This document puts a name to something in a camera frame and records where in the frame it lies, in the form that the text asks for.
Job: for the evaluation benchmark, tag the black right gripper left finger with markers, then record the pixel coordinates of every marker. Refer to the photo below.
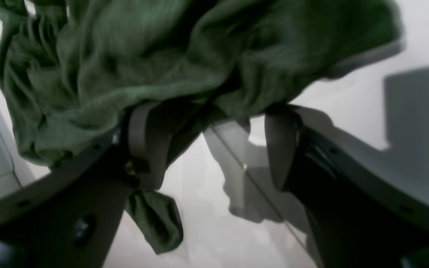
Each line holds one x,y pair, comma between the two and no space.
69,218

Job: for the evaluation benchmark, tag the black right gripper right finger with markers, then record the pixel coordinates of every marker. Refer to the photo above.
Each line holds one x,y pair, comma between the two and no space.
357,220

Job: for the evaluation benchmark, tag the dark green t-shirt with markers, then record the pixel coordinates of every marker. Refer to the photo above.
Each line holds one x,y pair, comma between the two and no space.
68,70

